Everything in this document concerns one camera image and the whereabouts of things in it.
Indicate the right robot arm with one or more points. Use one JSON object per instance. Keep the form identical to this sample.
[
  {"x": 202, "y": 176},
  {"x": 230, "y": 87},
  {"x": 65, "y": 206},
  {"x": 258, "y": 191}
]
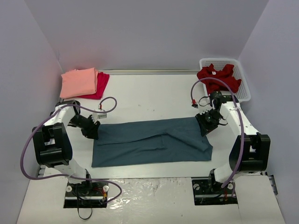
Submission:
[{"x": 250, "y": 151}]

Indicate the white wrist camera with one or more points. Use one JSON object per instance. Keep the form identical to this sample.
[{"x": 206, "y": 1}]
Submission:
[
  {"x": 98, "y": 114},
  {"x": 202, "y": 106}
]

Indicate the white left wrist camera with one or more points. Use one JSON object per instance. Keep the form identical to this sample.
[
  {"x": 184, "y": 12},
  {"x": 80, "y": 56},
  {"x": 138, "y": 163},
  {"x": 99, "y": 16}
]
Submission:
[{"x": 98, "y": 114}]

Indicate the folded magenta t shirt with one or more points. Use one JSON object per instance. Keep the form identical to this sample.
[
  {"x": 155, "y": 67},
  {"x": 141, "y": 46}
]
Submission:
[{"x": 102, "y": 81}]

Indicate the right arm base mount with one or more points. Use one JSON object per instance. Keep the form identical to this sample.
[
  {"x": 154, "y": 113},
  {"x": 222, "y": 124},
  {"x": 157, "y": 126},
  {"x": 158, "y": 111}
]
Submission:
[{"x": 207, "y": 194}]

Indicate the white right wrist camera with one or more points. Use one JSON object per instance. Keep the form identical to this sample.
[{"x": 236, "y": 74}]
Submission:
[{"x": 202, "y": 106}]

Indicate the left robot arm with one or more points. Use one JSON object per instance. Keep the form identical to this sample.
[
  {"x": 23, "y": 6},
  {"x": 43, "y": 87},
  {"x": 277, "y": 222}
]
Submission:
[{"x": 53, "y": 147}]

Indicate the crumpled dark red t shirt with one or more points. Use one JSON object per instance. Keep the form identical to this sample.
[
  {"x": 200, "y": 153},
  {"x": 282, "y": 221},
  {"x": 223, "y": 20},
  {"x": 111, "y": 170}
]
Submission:
[{"x": 225, "y": 75}]

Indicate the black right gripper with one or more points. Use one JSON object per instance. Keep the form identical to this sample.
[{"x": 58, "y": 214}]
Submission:
[{"x": 206, "y": 122}]

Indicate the teal blue t shirt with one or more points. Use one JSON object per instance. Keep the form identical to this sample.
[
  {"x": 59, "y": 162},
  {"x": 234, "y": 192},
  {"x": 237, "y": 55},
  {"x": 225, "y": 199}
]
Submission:
[{"x": 147, "y": 142}]

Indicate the white perforated plastic basket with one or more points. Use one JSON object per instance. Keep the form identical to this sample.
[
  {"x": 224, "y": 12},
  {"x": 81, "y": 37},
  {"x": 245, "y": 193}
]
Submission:
[{"x": 243, "y": 93}]

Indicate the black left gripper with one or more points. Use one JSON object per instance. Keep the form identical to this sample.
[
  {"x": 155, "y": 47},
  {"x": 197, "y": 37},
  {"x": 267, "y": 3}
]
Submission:
[{"x": 89, "y": 127}]

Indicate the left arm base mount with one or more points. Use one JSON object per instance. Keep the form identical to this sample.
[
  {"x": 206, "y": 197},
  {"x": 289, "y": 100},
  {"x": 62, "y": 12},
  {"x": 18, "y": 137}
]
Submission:
[{"x": 86, "y": 195}]

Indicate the folded salmon pink t shirt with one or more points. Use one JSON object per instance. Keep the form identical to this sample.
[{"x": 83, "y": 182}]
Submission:
[{"x": 78, "y": 82}]

